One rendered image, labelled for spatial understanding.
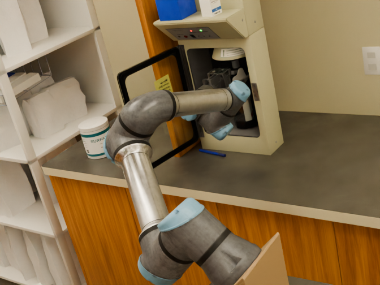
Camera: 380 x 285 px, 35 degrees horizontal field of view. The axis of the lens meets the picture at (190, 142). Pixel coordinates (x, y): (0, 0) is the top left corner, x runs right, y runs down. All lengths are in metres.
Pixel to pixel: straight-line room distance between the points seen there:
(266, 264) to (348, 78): 1.24
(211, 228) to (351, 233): 0.64
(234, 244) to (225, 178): 0.77
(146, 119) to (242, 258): 0.52
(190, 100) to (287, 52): 0.87
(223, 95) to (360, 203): 0.54
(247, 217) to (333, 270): 0.34
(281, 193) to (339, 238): 0.24
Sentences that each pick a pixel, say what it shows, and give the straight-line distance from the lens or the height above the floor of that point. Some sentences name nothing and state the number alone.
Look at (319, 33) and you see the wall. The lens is 2.54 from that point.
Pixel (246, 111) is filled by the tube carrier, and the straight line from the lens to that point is 2.37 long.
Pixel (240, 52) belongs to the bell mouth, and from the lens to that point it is 2.26.
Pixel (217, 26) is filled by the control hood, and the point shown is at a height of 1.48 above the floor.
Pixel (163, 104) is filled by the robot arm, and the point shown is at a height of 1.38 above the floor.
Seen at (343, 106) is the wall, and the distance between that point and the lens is 2.62.
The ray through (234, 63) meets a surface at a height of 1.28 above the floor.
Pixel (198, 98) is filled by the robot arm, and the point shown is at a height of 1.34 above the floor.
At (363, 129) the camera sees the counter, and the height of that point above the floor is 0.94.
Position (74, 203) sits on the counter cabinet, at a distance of 2.79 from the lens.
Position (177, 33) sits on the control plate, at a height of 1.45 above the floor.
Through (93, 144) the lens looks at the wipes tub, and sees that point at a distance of 2.64.
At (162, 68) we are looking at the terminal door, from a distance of 2.29.
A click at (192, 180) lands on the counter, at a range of 2.27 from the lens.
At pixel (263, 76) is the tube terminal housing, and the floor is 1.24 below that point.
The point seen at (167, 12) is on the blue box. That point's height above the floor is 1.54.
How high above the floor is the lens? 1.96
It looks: 23 degrees down
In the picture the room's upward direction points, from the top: 13 degrees counter-clockwise
